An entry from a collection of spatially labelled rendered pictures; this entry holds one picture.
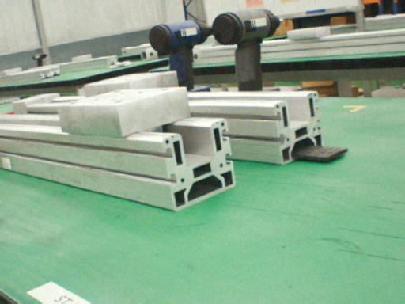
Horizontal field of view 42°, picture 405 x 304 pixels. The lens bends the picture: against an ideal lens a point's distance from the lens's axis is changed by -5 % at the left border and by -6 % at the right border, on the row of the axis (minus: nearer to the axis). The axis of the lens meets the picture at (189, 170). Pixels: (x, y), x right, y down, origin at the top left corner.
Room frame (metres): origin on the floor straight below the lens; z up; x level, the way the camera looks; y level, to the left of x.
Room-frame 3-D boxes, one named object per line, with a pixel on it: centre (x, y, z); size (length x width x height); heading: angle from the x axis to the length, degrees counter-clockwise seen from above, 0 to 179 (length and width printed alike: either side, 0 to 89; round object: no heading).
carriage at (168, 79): (1.06, 0.09, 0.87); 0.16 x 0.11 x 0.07; 39
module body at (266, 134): (1.06, 0.09, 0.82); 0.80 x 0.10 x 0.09; 39
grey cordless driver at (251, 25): (1.03, -0.16, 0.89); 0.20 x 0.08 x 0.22; 138
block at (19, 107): (1.40, 0.38, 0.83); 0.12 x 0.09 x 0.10; 129
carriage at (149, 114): (0.75, 0.08, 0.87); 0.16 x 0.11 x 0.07; 39
